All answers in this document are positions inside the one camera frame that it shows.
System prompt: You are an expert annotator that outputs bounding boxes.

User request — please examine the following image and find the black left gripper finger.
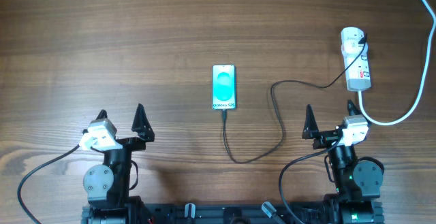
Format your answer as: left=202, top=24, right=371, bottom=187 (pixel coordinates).
left=82, top=109, right=108, bottom=135
left=131, top=103, right=155, bottom=142

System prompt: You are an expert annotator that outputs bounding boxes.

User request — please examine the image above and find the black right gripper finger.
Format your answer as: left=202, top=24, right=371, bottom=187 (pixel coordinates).
left=302, top=104, right=320, bottom=139
left=347, top=99, right=371, bottom=127

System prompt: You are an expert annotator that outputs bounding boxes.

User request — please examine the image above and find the black USB charging cable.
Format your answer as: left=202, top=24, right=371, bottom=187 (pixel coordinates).
left=221, top=34, right=369, bottom=165

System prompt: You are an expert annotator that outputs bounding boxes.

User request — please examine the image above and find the blue Galaxy smartphone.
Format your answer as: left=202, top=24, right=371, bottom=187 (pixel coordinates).
left=212, top=65, right=236, bottom=110

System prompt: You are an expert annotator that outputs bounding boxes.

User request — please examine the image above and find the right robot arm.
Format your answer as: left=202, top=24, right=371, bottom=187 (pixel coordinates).
left=302, top=100, right=385, bottom=224

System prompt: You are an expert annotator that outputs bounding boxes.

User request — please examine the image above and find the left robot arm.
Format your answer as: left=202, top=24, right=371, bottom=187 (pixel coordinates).
left=79, top=104, right=155, bottom=224

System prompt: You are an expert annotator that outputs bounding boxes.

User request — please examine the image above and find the white USB charger plug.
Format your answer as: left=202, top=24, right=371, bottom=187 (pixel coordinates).
left=341, top=37, right=366, bottom=57

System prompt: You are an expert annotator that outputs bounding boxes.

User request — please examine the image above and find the white power strip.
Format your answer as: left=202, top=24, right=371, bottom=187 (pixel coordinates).
left=341, top=27, right=371, bottom=92

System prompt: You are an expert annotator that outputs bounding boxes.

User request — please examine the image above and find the black right camera cable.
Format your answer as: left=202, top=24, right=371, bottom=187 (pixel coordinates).
left=278, top=136, right=343, bottom=224

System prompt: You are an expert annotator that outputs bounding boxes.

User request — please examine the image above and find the black camera cable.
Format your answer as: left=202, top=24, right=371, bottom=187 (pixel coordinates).
left=17, top=144, right=81, bottom=224
left=278, top=136, right=343, bottom=224

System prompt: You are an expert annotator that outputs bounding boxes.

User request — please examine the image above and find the black left camera cable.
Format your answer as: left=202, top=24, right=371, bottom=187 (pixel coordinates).
left=17, top=144, right=81, bottom=224

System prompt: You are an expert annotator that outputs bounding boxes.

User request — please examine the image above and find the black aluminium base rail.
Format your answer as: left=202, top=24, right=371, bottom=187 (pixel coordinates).
left=81, top=198, right=385, bottom=224

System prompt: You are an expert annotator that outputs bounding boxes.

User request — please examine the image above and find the white power strip cord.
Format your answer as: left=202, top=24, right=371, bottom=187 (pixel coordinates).
left=357, top=0, right=436, bottom=127

